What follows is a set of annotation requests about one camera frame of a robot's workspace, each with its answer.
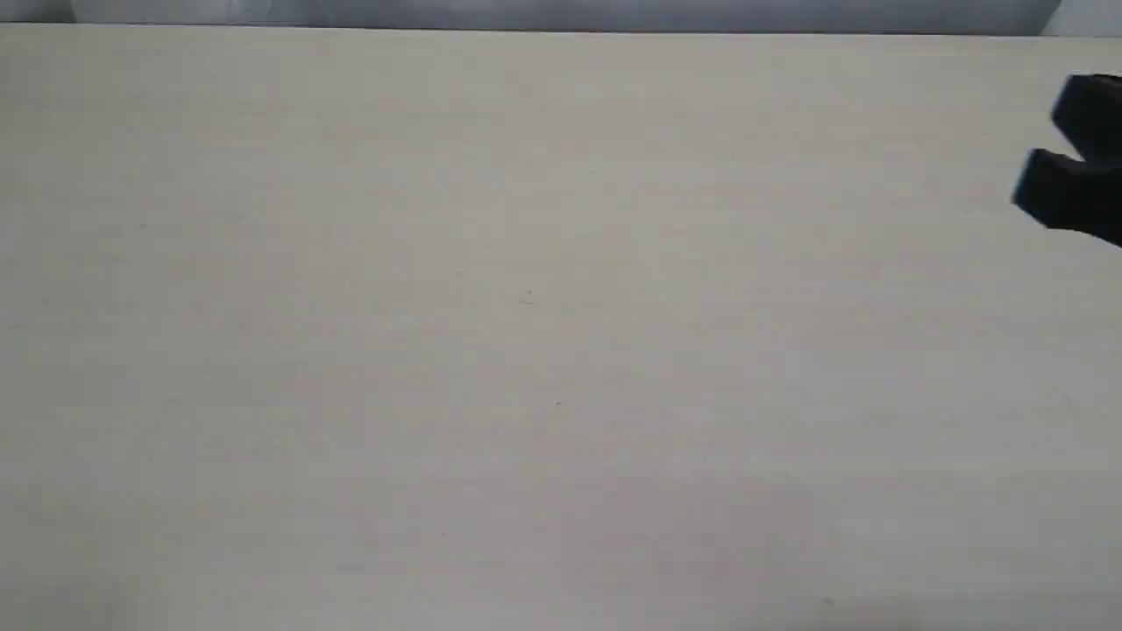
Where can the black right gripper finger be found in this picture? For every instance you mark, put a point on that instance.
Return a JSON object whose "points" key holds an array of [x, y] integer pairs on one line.
{"points": [[1087, 112]]}

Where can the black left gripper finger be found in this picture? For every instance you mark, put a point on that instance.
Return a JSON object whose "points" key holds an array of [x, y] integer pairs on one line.
{"points": [[1061, 193]]}

